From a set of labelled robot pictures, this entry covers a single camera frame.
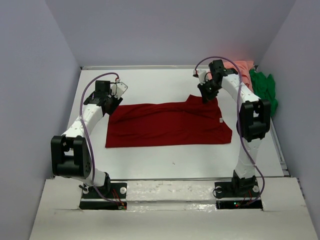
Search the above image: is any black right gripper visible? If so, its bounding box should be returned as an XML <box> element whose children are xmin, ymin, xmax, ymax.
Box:
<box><xmin>197</xmin><ymin>79</ymin><xmax>222</xmax><ymax>104</ymax></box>

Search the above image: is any aluminium front rail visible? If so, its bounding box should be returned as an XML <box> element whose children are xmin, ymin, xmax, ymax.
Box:
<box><xmin>111</xmin><ymin>177</ymin><xmax>232</xmax><ymax>182</ymax></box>

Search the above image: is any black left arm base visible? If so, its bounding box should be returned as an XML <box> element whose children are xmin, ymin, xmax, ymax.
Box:
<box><xmin>79</xmin><ymin>181</ymin><xmax>128</xmax><ymax>211</ymax></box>

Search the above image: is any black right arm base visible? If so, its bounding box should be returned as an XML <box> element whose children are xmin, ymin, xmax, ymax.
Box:
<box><xmin>212</xmin><ymin>181</ymin><xmax>263</xmax><ymax>210</ymax></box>

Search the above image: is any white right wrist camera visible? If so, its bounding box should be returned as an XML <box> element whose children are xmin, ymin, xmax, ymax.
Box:
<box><xmin>192</xmin><ymin>69</ymin><xmax>207</xmax><ymax>85</ymax></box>

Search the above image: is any pink crumpled t shirt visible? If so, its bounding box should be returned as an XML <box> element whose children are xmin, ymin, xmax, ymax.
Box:
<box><xmin>234</xmin><ymin>60</ymin><xmax>254</xmax><ymax>92</ymax></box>

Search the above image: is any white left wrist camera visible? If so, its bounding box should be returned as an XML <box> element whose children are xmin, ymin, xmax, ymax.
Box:
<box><xmin>110</xmin><ymin>81</ymin><xmax>128</xmax><ymax>99</ymax></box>

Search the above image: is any white front cover board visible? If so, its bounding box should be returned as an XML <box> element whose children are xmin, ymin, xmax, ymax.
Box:
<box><xmin>30</xmin><ymin>177</ymin><xmax>317</xmax><ymax>240</ymax></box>

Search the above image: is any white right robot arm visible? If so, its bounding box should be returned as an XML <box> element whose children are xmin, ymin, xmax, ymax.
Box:
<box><xmin>193</xmin><ymin>56</ymin><xmax>271</xmax><ymax>199</ymax></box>

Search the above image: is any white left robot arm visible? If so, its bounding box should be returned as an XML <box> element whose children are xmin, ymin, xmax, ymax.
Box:
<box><xmin>50</xmin><ymin>80</ymin><xmax>128</xmax><ymax>198</ymax></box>

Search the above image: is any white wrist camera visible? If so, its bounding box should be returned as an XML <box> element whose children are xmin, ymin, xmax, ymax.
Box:
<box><xmin>110</xmin><ymin>81</ymin><xmax>128</xmax><ymax>99</ymax></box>
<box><xmin>192</xmin><ymin>69</ymin><xmax>207</xmax><ymax>85</ymax></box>

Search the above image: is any green crumpled t shirt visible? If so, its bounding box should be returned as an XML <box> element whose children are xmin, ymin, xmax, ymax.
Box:
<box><xmin>249</xmin><ymin>69</ymin><xmax>279</xmax><ymax>116</ymax></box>

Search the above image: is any dark red t shirt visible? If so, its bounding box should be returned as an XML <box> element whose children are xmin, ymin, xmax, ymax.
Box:
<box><xmin>105</xmin><ymin>95</ymin><xmax>233</xmax><ymax>148</ymax></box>

